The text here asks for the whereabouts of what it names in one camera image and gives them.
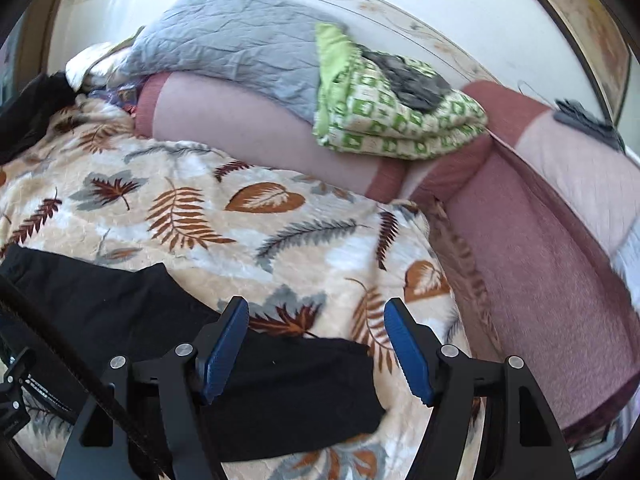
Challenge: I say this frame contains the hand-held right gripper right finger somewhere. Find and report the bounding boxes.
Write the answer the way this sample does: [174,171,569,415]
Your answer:
[383,297,578,480]

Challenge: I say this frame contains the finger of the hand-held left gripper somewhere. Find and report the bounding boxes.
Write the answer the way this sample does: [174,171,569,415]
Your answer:
[0,345,38,442]

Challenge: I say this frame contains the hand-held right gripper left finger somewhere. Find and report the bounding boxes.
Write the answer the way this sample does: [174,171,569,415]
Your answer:
[55,296,250,480]

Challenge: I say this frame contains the black pants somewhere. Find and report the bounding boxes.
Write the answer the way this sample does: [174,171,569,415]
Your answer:
[0,244,387,467]

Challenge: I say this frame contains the pink sofa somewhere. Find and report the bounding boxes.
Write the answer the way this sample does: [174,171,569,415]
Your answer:
[134,71,640,453]

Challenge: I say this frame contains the leaf printed blanket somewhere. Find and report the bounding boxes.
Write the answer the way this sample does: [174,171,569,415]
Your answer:
[0,92,501,480]

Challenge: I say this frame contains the green patterned folded blanket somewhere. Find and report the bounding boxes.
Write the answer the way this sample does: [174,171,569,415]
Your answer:
[312,22,489,162]

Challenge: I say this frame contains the multicoloured cloth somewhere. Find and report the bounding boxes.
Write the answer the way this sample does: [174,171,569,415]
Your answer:
[89,84,147,121]

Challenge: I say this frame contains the dark grey cloth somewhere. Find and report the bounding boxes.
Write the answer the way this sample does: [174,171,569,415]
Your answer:
[361,49,450,112]

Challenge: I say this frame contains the black cloth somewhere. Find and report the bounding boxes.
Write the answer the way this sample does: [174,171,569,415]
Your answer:
[0,72,85,166]

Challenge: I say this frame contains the dark grey ribbed object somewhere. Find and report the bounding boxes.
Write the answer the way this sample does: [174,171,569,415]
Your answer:
[552,98,624,153]

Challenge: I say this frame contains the grey quilted pillow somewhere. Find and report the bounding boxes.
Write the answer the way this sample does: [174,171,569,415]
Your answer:
[117,0,352,123]

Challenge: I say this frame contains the white cloth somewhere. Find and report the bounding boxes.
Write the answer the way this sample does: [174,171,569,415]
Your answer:
[65,41,135,94]

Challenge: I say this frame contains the brown wooden frame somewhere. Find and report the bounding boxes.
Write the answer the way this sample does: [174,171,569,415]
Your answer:
[500,0,637,128]

